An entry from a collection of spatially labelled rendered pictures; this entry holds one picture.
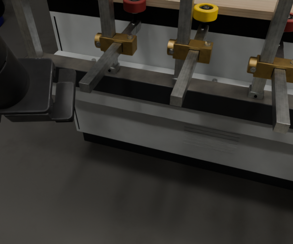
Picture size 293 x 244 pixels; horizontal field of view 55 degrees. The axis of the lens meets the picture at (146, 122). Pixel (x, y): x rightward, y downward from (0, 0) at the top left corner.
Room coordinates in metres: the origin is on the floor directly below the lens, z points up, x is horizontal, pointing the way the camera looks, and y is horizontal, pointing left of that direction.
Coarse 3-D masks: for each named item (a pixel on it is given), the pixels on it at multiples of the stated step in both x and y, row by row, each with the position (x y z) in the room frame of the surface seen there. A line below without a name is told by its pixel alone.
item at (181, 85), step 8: (200, 24) 0.96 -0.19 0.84; (200, 32) 0.90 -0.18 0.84; (200, 40) 0.84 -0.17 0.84; (192, 56) 0.74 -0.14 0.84; (184, 64) 0.69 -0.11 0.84; (192, 64) 0.69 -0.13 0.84; (184, 72) 0.65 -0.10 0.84; (192, 72) 0.67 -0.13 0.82; (184, 80) 0.61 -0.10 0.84; (176, 88) 0.58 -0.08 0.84; (184, 88) 0.58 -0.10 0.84; (176, 96) 0.54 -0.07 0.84; (184, 96) 0.57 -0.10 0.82; (176, 104) 0.54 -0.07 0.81
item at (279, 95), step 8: (280, 48) 0.82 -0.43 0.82; (280, 56) 0.77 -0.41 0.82; (280, 72) 0.68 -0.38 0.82; (272, 80) 0.67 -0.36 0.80; (280, 80) 0.64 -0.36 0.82; (272, 88) 0.64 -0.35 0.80; (280, 88) 0.61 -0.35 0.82; (272, 96) 0.60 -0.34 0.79; (280, 96) 0.57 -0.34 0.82; (272, 104) 0.57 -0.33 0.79; (280, 104) 0.54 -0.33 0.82; (288, 104) 0.54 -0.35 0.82; (272, 112) 0.54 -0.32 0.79; (280, 112) 0.51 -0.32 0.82; (288, 112) 0.51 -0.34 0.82; (280, 120) 0.48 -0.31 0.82; (288, 120) 0.48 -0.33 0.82; (280, 128) 0.47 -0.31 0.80; (288, 128) 0.47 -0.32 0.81
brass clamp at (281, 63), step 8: (248, 64) 0.74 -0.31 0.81; (256, 64) 0.72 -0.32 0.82; (264, 64) 0.71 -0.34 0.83; (272, 64) 0.71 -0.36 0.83; (280, 64) 0.71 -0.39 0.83; (288, 64) 0.71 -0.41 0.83; (248, 72) 0.73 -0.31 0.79; (256, 72) 0.72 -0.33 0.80; (264, 72) 0.71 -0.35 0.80; (272, 72) 0.70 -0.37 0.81; (288, 72) 0.69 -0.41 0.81; (288, 80) 0.69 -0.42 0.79
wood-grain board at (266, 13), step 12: (120, 0) 1.07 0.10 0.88; (156, 0) 1.03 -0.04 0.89; (168, 0) 1.02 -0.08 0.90; (204, 0) 1.02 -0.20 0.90; (216, 0) 1.02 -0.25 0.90; (228, 0) 1.02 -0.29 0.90; (240, 0) 1.02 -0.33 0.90; (252, 0) 1.02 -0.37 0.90; (264, 0) 1.02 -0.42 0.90; (276, 0) 1.02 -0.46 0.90; (228, 12) 0.96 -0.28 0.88; (240, 12) 0.95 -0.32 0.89; (252, 12) 0.93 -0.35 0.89; (264, 12) 0.92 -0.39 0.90
